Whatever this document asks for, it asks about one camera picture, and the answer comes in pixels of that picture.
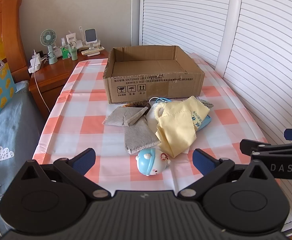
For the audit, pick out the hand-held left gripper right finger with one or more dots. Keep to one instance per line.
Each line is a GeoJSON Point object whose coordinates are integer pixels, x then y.
{"type": "Point", "coordinates": [203, 163]}

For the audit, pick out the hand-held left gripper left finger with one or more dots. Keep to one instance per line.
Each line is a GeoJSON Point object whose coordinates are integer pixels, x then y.
{"type": "Point", "coordinates": [84, 161]}

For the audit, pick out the blue face mask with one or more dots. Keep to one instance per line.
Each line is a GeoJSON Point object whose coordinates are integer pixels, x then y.
{"type": "Point", "coordinates": [204, 123]}

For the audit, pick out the pale yellow cloth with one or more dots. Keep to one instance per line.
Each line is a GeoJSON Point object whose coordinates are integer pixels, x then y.
{"type": "Point", "coordinates": [176, 130]}

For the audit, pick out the blue and white plush toy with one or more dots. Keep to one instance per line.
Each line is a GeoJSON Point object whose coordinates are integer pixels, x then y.
{"type": "Point", "coordinates": [148, 163]}

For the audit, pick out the white cloth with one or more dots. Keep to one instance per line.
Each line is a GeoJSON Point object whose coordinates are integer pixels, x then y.
{"type": "Point", "coordinates": [151, 122]}

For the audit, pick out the cream fluffy scrunchie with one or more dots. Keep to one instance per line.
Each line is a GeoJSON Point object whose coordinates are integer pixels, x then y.
{"type": "Point", "coordinates": [156, 107]}

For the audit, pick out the brown fluffy scrunchie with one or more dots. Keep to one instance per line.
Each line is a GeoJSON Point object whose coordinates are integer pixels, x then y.
{"type": "Point", "coordinates": [142, 104]}

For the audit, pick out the brown cardboard box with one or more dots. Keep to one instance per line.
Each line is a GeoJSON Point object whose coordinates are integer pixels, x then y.
{"type": "Point", "coordinates": [156, 80]}

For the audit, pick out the light blue bed sheet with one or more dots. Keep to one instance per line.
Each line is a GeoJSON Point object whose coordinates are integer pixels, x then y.
{"type": "Point", "coordinates": [13, 135]}

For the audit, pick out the white louvered closet door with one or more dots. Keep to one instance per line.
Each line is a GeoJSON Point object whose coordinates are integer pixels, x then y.
{"type": "Point", "coordinates": [273, 55]}
{"type": "Point", "coordinates": [186, 12]}

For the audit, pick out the wooden nightstand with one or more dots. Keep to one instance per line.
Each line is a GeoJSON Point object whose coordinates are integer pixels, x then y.
{"type": "Point", "coordinates": [58, 75]}

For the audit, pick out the white power strip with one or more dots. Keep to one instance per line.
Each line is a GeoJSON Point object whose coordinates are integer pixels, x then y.
{"type": "Point", "coordinates": [35, 67]}

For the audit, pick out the green cosmetic tube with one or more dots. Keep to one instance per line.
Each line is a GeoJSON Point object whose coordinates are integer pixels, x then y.
{"type": "Point", "coordinates": [74, 52]}

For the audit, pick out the small green bottle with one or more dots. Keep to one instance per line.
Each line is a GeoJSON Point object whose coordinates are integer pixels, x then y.
{"type": "Point", "coordinates": [65, 52]}

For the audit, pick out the white charger plug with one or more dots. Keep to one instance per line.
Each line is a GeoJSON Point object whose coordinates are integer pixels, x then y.
{"type": "Point", "coordinates": [36, 58]}

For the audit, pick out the black charger plug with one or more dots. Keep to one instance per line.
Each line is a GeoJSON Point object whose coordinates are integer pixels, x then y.
{"type": "Point", "coordinates": [43, 54]}

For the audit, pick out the white cosmetic tube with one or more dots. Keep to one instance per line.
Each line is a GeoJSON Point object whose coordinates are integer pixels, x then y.
{"type": "Point", "coordinates": [71, 38]}

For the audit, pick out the small green desk fan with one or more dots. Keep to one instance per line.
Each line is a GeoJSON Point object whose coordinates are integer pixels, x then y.
{"type": "Point", "coordinates": [48, 37]}

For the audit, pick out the wooden bed headboard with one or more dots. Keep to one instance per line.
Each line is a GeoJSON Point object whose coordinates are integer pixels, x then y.
{"type": "Point", "coordinates": [11, 30]}

